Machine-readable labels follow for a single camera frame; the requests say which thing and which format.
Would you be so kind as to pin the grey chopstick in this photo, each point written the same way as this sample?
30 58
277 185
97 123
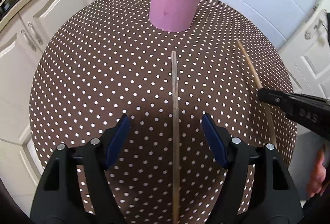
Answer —
175 140

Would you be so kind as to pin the brown polka dot tablecloth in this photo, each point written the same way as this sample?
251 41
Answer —
217 80

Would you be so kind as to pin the person right hand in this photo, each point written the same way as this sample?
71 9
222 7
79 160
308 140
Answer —
316 183

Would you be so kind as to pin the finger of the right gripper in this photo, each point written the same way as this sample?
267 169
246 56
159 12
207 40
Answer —
287 101

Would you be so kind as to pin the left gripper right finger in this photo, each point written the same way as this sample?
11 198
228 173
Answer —
257 188

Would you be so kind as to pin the cream kitchen cabinets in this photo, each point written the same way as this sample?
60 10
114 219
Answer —
38 33

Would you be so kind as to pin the light wooden chopstick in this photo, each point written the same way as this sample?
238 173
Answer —
259 87

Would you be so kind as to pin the white door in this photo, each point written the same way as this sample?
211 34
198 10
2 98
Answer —
306 54

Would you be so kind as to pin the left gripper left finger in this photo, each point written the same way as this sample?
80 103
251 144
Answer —
58 197

